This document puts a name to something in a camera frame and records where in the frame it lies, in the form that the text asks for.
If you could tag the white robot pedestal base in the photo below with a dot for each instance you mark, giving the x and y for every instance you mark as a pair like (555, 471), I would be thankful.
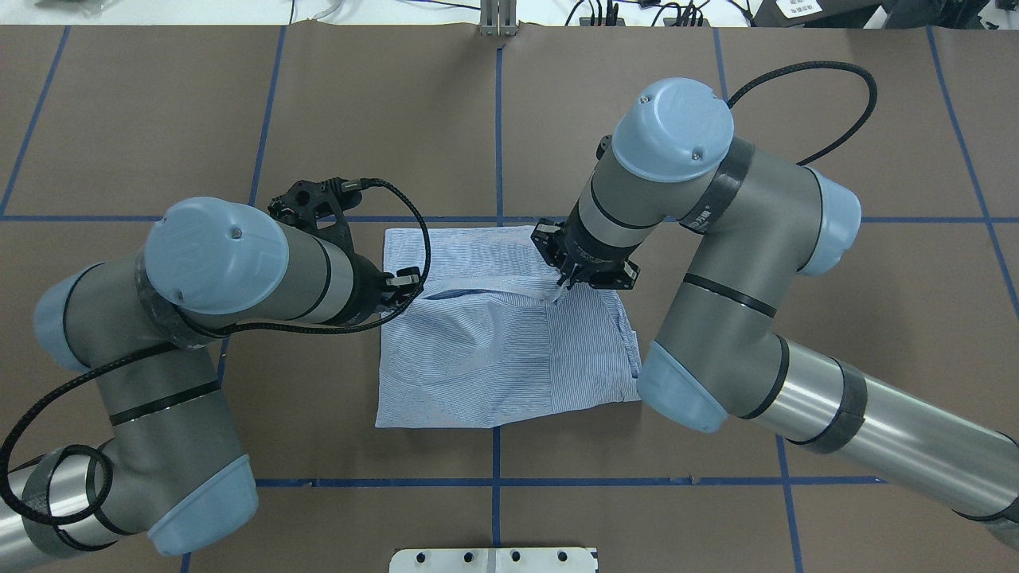
(527, 559)

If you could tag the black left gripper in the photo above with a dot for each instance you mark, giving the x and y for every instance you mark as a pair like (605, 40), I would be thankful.
(368, 289)

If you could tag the light blue striped shirt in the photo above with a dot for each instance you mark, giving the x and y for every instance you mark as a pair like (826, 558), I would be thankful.
(492, 339)

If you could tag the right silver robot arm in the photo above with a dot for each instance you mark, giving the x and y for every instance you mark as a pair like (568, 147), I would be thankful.
(762, 220)

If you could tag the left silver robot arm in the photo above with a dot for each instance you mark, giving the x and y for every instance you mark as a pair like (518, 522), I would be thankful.
(140, 327)

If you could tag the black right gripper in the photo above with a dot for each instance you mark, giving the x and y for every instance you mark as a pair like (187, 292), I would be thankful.
(587, 247)

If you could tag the aluminium frame post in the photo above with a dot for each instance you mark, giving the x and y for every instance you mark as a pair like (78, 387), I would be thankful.
(498, 18)

